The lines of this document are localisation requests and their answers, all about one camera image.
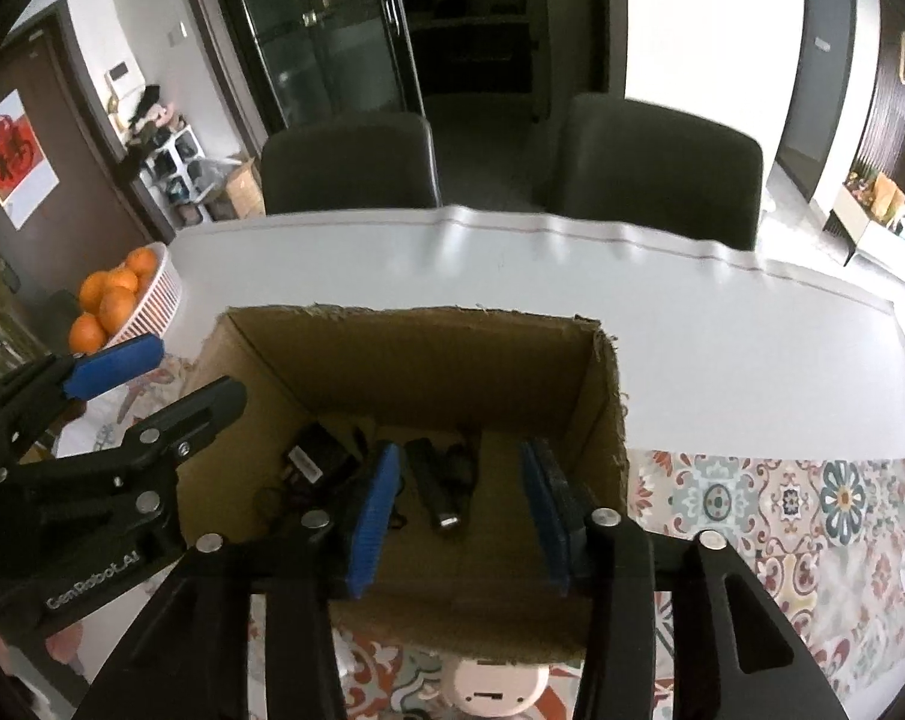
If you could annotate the dark grey dining chair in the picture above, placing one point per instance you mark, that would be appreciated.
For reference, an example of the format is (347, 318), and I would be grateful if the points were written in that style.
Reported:
(655, 165)
(347, 165)

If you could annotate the brown cardboard box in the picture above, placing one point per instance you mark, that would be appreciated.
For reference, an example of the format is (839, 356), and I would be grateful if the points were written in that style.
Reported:
(437, 352)

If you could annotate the grey room door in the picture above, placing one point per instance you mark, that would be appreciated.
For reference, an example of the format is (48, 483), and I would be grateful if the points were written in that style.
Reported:
(816, 67)

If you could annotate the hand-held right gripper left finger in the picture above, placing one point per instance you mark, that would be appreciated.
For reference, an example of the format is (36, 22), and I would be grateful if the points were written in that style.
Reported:
(371, 521)

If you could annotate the wall intercom panel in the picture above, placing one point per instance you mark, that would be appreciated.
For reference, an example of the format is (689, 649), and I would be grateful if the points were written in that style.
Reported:
(118, 73)

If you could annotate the white storage shelf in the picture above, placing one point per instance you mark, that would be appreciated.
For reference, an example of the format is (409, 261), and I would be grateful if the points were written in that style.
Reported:
(169, 165)

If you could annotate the black power adapter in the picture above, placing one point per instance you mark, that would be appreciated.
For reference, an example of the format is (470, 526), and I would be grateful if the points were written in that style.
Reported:
(314, 457)

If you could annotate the black flashlight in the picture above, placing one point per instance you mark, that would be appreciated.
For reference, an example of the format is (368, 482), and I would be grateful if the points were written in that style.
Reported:
(431, 481)

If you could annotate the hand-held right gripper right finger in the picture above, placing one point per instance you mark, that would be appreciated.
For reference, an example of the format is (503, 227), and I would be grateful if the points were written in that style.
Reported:
(544, 521)

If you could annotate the white fruit basket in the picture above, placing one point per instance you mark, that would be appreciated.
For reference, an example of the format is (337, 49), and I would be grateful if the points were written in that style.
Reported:
(156, 300)

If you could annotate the red and white door poster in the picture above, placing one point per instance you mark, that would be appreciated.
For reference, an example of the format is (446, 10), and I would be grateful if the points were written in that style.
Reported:
(10, 157)

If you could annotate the small cardboard carton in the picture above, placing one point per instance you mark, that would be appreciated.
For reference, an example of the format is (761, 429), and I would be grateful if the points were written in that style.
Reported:
(244, 187)

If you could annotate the white low cabinet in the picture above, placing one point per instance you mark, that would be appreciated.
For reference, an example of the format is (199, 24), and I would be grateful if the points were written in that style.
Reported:
(884, 236)

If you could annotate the clear plastic bag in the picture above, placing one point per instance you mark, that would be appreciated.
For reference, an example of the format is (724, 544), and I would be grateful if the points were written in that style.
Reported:
(211, 180)

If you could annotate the black glass door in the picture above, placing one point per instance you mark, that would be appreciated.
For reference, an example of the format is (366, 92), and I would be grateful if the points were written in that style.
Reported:
(317, 37)

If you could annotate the patterned floral table mat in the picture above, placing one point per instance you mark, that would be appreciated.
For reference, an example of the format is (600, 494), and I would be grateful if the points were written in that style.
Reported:
(760, 510)

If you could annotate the yellow paper bag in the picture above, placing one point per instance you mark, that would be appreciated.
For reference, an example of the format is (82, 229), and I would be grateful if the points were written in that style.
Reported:
(886, 199)

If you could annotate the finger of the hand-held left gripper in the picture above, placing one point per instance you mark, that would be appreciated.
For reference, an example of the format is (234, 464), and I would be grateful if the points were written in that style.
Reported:
(115, 369)
(190, 424)

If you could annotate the orange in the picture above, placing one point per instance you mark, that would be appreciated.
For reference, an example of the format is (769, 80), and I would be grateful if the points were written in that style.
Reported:
(118, 309)
(106, 283)
(139, 261)
(86, 331)

